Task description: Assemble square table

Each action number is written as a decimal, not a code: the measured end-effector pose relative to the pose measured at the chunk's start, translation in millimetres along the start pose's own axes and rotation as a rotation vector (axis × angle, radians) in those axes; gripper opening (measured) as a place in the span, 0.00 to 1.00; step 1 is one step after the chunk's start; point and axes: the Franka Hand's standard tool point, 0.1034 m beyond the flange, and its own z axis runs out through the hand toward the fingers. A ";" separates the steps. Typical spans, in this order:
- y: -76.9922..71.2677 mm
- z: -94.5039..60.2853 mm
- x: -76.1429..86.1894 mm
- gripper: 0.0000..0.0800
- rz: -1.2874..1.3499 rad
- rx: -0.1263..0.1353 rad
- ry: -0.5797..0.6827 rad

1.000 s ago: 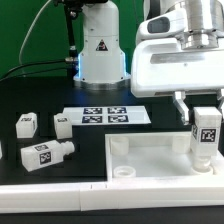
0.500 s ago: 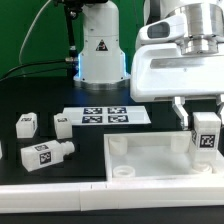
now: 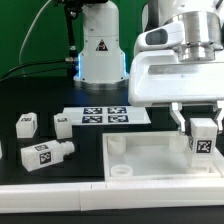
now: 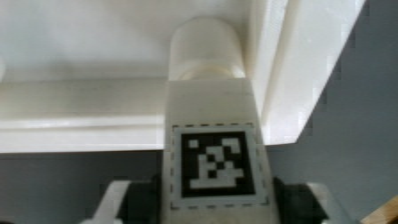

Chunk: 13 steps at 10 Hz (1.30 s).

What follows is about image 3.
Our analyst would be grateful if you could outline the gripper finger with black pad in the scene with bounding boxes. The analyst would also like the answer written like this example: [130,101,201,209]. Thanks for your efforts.
[213,100,224,133]
[169,102,186,134]

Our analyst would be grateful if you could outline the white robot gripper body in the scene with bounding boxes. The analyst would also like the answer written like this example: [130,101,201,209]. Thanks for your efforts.
[128,50,224,107]

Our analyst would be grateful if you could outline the white square table top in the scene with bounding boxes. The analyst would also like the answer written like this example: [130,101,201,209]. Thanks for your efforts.
[102,131,224,182]

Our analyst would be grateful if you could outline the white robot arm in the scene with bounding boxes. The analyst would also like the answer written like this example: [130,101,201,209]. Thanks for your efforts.
[74,0,224,131]

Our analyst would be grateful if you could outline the white sheet with tags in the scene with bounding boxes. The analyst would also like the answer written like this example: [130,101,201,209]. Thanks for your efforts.
[63,106,151,126]

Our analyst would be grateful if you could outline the white block at left edge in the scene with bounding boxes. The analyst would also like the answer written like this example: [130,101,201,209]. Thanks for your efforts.
[0,141,2,159]

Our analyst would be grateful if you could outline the white front fence bar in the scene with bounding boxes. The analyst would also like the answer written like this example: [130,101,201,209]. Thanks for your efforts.
[0,178,224,213]

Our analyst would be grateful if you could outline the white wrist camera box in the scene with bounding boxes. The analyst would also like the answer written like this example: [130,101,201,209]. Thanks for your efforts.
[134,21,185,55]

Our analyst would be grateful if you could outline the black camera stand pole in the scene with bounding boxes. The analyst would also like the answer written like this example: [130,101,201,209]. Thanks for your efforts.
[53,0,84,78]

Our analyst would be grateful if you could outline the grey cable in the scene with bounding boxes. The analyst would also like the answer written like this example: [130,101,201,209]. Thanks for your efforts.
[18,0,54,66]

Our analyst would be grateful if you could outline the black cables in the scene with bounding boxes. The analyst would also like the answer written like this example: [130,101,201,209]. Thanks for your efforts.
[0,59,75,83]

